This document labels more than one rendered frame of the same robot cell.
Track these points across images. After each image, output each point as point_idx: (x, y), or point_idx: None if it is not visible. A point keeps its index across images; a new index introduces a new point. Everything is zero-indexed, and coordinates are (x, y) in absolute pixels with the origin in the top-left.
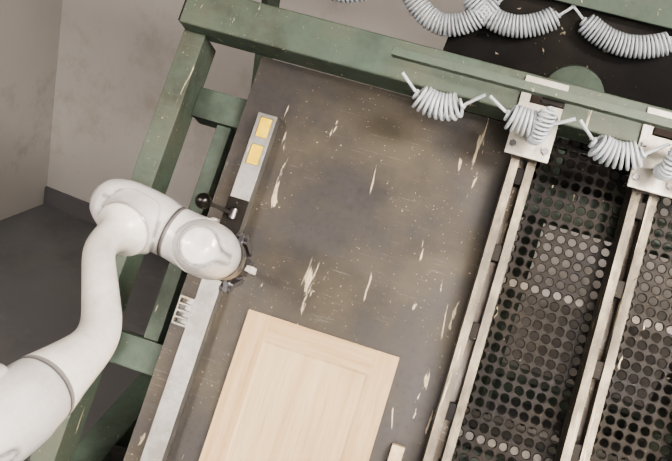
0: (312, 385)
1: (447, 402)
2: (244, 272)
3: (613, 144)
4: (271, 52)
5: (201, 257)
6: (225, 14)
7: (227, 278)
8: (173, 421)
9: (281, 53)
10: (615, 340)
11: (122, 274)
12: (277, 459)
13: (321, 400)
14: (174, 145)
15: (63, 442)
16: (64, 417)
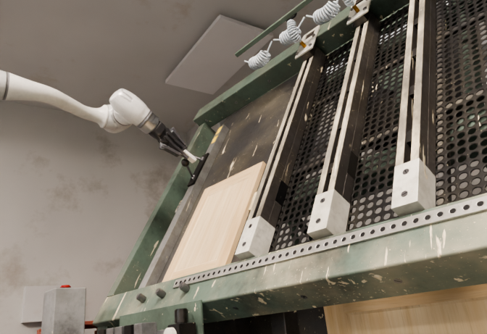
0: (225, 198)
1: (274, 151)
2: (179, 148)
3: (319, 9)
4: (224, 109)
5: (114, 95)
6: (206, 107)
7: (147, 125)
8: (164, 246)
9: (225, 106)
10: (355, 70)
11: (161, 207)
12: (204, 238)
13: (227, 201)
14: (193, 162)
15: (122, 283)
16: (2, 80)
